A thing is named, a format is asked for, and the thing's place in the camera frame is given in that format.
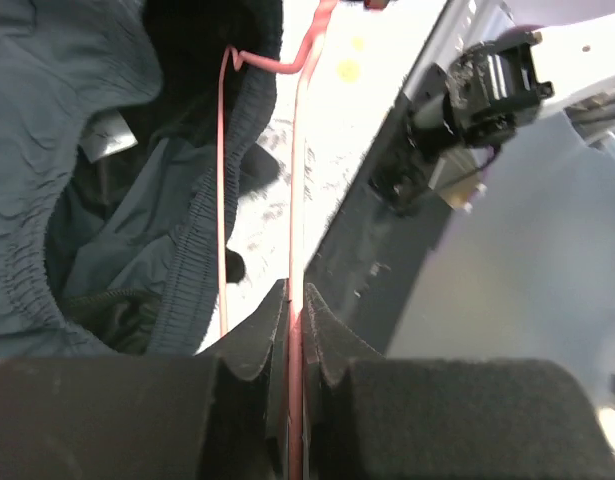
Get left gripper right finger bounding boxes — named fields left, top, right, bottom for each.
left=303, top=285, right=615, bottom=479

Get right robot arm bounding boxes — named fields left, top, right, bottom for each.
left=375, top=13, right=615, bottom=215

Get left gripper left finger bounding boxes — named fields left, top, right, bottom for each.
left=0, top=281, right=288, bottom=479

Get dark navy shorts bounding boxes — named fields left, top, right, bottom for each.
left=0, top=1, right=283, bottom=360

